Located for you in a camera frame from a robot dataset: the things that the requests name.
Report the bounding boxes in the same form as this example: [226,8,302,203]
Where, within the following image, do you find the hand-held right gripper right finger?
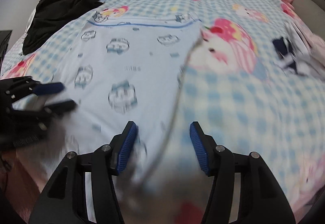
[189,121,296,224]

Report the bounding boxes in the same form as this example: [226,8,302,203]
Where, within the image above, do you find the light blue printed pajama garment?
[47,13,204,214]

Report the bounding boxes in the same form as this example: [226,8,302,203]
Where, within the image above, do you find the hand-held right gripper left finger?
[29,120,139,224]

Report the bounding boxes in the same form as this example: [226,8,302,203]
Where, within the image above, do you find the checked cartoon printed blanket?
[0,0,325,219]

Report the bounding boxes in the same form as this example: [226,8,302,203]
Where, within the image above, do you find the white folded garment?
[284,23,320,77]

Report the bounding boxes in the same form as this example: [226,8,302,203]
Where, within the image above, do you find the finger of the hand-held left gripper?
[44,100,77,116]
[33,82,64,96]

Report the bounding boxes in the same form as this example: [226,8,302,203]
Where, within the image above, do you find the black garment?
[22,0,117,55]

